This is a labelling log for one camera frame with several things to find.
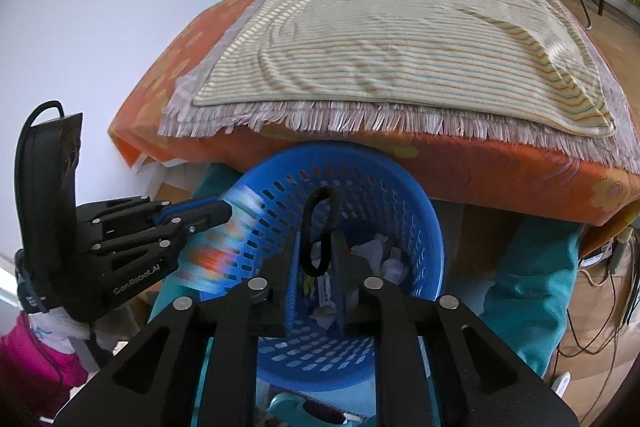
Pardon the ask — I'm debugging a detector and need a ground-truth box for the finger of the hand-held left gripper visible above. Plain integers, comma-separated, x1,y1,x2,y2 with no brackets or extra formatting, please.
75,195,235,234
87,221,199,256

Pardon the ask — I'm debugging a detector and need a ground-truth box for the white fringed cloth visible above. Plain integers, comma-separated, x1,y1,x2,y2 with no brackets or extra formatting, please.
159,0,633,168

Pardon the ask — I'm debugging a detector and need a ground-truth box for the teal slipper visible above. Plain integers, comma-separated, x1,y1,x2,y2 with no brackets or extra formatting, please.
264,388,372,427

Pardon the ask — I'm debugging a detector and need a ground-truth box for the striped yellow towel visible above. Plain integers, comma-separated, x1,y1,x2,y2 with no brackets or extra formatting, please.
192,0,617,138

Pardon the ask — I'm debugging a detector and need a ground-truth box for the colourful striped wrapper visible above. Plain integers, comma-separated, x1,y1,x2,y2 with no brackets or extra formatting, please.
177,187,264,294

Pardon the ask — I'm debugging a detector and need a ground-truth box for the person's pink clothing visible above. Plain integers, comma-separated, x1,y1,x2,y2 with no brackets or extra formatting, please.
0,311,89,414

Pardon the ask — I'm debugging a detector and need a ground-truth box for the orange floral bed mattress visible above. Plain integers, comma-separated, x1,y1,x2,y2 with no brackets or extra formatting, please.
109,0,640,229

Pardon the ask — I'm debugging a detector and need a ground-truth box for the black elastic cord loop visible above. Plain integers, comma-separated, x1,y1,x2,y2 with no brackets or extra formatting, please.
298,186,342,279

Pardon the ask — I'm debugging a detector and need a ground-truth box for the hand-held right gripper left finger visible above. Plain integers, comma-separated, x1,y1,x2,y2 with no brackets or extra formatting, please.
52,229,303,427

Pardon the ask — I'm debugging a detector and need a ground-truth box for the crumpled white paper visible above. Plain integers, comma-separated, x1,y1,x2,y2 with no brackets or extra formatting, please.
381,256,410,286
351,233,387,259

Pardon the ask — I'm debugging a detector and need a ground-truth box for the person's right leg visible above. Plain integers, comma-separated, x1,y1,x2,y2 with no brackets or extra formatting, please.
480,216,586,380

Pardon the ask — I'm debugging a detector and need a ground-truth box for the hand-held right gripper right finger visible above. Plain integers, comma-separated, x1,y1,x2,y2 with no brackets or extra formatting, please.
330,227,578,427

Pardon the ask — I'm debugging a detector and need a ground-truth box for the blue plastic basket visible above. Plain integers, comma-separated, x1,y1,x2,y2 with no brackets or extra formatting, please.
200,142,446,393

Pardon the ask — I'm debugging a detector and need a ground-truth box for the white printed wrapper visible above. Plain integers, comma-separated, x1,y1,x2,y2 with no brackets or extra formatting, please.
311,271,337,324

